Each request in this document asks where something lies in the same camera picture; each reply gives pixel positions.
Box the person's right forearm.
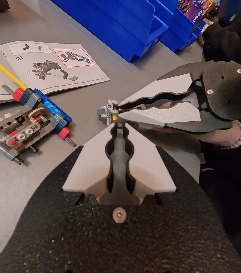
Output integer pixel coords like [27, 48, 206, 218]
[199, 128, 241, 256]

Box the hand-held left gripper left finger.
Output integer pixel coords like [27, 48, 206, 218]
[62, 123, 118, 194]

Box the person's right hand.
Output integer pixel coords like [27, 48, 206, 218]
[152, 121, 241, 147]

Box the toy car chassis assembly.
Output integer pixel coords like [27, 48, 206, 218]
[0, 62, 77, 166]

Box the grey toy connector assembly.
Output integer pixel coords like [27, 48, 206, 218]
[97, 99, 120, 127]

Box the black fleece garment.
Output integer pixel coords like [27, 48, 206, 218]
[202, 9, 241, 64]

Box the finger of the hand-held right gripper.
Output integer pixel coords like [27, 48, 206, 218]
[118, 73, 194, 109]
[119, 102, 202, 129]

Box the open instruction booklet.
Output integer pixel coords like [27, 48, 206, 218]
[0, 41, 111, 108]

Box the large blue storage bin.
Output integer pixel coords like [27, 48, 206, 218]
[50, 0, 169, 63]

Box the purple toy box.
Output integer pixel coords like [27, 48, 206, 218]
[177, 0, 217, 34]

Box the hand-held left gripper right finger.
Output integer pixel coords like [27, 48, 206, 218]
[122, 123, 177, 194]

